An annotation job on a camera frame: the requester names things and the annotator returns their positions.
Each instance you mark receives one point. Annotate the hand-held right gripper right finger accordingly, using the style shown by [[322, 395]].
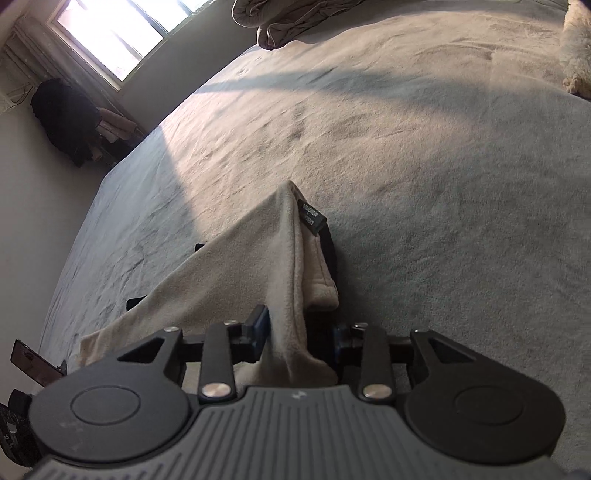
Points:
[[340, 341]]

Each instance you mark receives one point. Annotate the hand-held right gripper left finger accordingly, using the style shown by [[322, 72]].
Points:
[[261, 327]]

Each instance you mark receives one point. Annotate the beige sweatshirt with black sleeves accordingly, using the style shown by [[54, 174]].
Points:
[[240, 277]]

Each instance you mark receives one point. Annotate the pink hanging clothes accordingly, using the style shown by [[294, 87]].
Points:
[[117, 127]]

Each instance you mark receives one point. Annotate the black hanging clothes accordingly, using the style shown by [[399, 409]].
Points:
[[64, 120]]

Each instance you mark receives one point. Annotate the black smartphone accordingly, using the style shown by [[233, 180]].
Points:
[[32, 364]]

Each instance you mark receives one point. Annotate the black phone stand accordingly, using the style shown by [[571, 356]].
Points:
[[62, 368]]

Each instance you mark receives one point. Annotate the bed with grey sheet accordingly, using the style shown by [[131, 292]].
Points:
[[415, 184]]

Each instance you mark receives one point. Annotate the folded beige pink quilt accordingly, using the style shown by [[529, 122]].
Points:
[[300, 18]]

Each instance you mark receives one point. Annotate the window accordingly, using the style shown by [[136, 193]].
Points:
[[115, 32]]

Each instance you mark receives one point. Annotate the grey patterned curtain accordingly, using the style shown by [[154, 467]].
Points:
[[41, 55]]

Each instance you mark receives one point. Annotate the white furry animal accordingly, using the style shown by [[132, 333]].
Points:
[[577, 46]]

